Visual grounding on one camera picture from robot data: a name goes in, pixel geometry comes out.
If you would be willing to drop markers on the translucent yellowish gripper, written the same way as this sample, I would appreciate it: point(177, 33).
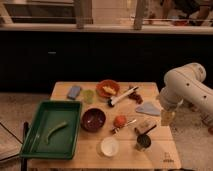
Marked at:
point(167, 117)

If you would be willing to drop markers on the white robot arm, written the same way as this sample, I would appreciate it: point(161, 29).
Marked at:
point(185, 83)

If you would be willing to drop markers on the metal measuring cup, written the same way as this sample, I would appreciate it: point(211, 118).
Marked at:
point(143, 141)

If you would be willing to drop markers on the white round cup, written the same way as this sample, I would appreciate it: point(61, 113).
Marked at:
point(109, 146)

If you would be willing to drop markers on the green plastic cup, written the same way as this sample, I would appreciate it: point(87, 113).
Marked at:
point(88, 96)

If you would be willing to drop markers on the light blue cloth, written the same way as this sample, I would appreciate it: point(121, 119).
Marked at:
point(148, 108)

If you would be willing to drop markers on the dark red dried fruit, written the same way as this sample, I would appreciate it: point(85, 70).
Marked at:
point(136, 97)

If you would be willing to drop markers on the yellow food piece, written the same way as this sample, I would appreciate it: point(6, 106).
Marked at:
point(109, 90)

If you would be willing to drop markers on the orange bowl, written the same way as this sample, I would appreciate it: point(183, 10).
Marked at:
point(111, 83)

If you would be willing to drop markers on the dark maroon bowl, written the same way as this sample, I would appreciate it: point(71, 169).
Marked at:
point(93, 120)

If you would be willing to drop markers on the blue sponge block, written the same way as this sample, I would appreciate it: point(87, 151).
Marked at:
point(74, 92)

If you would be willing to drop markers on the green bean pod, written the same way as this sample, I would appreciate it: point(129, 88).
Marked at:
point(53, 130)

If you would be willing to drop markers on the green plastic tray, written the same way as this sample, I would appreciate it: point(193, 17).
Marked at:
point(63, 142)

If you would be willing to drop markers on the white black handled brush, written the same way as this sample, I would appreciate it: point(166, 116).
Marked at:
point(112, 101)

